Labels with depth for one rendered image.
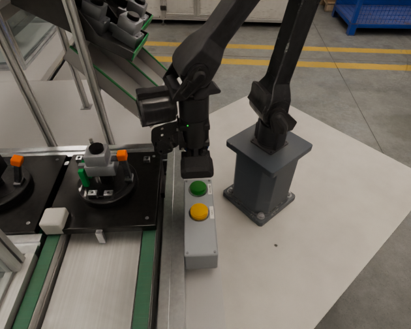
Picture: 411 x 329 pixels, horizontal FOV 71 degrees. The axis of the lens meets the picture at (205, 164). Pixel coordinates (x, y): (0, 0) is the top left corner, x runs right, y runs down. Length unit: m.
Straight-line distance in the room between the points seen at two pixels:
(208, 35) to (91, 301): 0.53
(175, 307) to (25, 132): 0.86
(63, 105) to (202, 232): 0.86
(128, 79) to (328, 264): 0.73
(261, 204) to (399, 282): 1.28
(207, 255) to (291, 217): 0.29
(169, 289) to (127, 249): 0.15
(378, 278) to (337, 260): 1.11
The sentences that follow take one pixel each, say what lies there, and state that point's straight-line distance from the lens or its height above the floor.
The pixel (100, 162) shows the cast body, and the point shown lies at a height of 1.07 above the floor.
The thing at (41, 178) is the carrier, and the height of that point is 0.97.
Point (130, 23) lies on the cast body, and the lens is 0.79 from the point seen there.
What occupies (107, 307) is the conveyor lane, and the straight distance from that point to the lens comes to 0.64.
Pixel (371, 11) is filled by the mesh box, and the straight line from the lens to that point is 4.75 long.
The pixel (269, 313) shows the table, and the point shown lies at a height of 0.86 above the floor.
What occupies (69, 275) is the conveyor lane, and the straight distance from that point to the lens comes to 0.70.
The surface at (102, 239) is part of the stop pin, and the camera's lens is 0.69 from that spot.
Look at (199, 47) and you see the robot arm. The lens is 0.48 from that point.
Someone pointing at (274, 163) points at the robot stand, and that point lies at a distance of 0.65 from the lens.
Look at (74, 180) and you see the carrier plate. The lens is 0.78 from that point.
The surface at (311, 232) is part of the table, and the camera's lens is 0.80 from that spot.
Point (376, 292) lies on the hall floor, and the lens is 1.84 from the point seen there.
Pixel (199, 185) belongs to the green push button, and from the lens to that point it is 0.70.
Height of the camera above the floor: 1.50
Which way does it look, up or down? 44 degrees down
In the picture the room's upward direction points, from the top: straight up
